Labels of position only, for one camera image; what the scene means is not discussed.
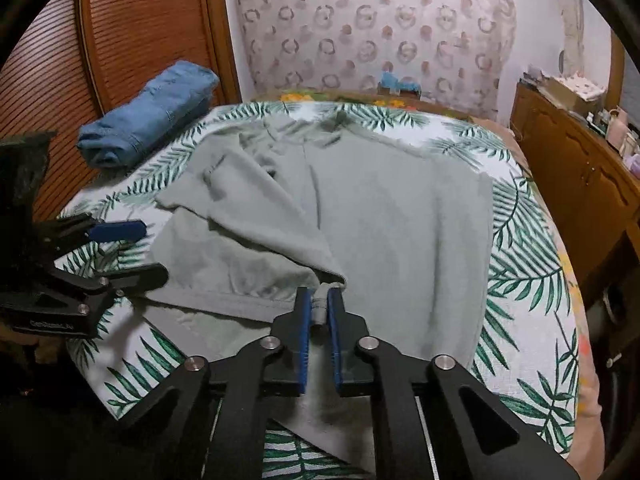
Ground wooden louvered wardrobe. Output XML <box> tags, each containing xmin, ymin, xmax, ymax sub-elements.
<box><xmin>0</xmin><ymin>0</ymin><xmax>243</xmax><ymax>221</ymax></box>

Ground leaf print bedsheet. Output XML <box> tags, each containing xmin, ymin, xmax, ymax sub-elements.
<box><xmin>52</xmin><ymin>100</ymin><xmax>583</xmax><ymax>480</ymax></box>

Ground wooden dresser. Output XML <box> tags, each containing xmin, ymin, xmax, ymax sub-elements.
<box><xmin>510</xmin><ymin>82</ymin><xmax>640</xmax><ymax>306</ymax></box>

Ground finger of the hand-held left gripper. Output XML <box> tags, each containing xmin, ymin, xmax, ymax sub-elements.
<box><xmin>50</xmin><ymin>213</ymin><xmax>148</xmax><ymax>257</ymax></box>
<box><xmin>47</xmin><ymin>262</ymin><xmax>170</xmax><ymax>307</ymax></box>

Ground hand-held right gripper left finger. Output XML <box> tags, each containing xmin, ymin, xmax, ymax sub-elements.
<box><xmin>117</xmin><ymin>286</ymin><xmax>314</xmax><ymax>480</ymax></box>

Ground pink bottle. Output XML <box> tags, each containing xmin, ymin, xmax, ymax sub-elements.
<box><xmin>607</xmin><ymin>107</ymin><xmax>632</xmax><ymax>147</ymax></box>

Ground circle patterned curtain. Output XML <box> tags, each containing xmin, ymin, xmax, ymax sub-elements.
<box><xmin>232</xmin><ymin>0</ymin><xmax>517</xmax><ymax>117</ymax></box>

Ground folded blue jeans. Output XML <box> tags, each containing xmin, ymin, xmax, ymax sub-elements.
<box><xmin>76</xmin><ymin>60</ymin><xmax>221</xmax><ymax>168</ymax></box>

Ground grey pants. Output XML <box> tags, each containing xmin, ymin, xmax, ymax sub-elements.
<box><xmin>132</xmin><ymin>110</ymin><xmax>496</xmax><ymax>463</ymax></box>

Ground small blue object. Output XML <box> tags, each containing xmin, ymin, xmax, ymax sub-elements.
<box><xmin>377</xmin><ymin>71</ymin><xmax>422</xmax><ymax>99</ymax></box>

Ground cardboard box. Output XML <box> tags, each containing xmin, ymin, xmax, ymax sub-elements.
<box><xmin>542</xmin><ymin>74</ymin><xmax>609</xmax><ymax>114</ymax></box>

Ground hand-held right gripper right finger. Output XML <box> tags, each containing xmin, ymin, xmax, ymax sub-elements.
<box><xmin>326</xmin><ymin>290</ymin><xmax>584</xmax><ymax>480</ymax></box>

